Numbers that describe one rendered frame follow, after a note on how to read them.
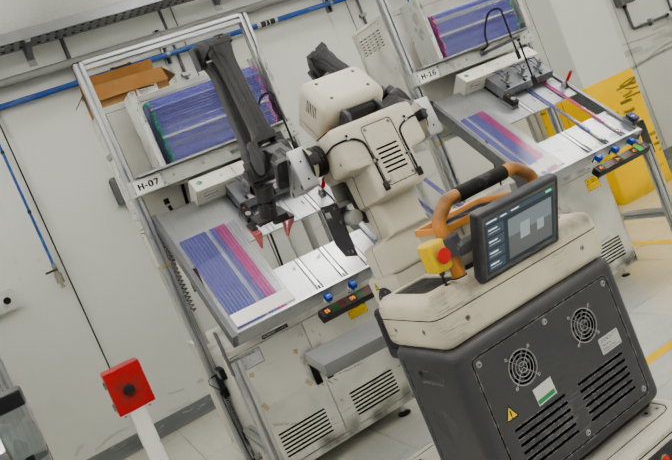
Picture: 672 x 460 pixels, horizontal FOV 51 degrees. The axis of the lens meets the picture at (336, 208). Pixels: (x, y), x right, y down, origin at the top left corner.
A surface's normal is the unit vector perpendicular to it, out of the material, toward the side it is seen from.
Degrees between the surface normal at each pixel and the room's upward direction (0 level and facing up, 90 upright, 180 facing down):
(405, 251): 82
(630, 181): 90
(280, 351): 90
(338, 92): 48
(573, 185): 90
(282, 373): 90
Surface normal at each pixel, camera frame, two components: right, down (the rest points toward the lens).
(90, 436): 0.40, -0.09
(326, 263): 0.00, -0.72
